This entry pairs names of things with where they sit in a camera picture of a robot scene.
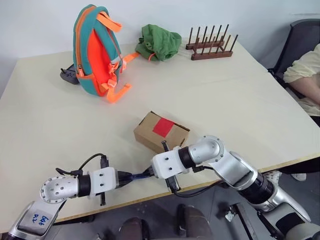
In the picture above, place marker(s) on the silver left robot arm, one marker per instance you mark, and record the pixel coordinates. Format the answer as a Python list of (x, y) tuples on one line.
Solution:
[(57, 187)]

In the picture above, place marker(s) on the dark grey remote controller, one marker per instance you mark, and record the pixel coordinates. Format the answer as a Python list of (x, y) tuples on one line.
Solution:
[(68, 77)]

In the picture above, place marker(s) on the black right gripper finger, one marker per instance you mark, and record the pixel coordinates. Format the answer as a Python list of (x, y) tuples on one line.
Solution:
[(148, 175), (148, 170)]

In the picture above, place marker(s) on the bare person forearm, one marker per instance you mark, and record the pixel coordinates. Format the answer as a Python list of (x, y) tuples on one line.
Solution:
[(307, 90)]

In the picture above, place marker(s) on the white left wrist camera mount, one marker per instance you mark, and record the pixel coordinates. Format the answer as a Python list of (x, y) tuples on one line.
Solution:
[(102, 180)]

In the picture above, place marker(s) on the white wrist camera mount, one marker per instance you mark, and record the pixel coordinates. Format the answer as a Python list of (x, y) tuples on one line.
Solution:
[(102, 180), (170, 162)]

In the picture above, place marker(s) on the brown cardboard box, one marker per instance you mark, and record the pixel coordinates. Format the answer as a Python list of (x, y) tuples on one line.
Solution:
[(146, 136)]

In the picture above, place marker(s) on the black chair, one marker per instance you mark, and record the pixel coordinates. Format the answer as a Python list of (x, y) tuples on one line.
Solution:
[(300, 37)]

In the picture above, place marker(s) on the green cloth bag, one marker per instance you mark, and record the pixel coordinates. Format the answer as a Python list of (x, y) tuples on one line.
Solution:
[(160, 42)]

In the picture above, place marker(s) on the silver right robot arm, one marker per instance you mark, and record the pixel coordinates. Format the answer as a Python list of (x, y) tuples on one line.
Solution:
[(225, 162)]

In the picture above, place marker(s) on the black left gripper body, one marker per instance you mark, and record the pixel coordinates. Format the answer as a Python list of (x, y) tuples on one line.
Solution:
[(120, 180)]

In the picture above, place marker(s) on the teal and orange backpack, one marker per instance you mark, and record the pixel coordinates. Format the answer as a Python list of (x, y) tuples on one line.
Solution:
[(85, 62)]

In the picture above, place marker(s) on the red tape patch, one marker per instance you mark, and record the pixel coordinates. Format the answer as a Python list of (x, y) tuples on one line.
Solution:
[(163, 127)]

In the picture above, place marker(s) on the white sneaker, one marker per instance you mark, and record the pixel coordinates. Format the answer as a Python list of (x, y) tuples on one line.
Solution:
[(298, 176)]

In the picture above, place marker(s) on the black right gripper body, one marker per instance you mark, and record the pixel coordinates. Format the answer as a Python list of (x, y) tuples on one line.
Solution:
[(172, 183)]

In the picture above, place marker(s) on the dark rounded shape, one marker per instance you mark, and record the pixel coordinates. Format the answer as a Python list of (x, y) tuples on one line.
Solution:
[(135, 230), (195, 222)]

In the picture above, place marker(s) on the person in cream clothes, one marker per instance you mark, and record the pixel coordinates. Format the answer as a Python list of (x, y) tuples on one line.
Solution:
[(307, 65)]

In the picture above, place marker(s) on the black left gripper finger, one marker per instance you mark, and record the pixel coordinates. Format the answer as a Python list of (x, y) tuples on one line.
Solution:
[(126, 174), (126, 182)]

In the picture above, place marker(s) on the dark wooden peg rack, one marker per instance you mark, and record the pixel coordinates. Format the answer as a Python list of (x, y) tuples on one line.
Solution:
[(212, 55)]

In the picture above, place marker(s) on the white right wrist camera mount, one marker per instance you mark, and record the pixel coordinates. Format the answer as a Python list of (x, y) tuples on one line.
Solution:
[(170, 162)]

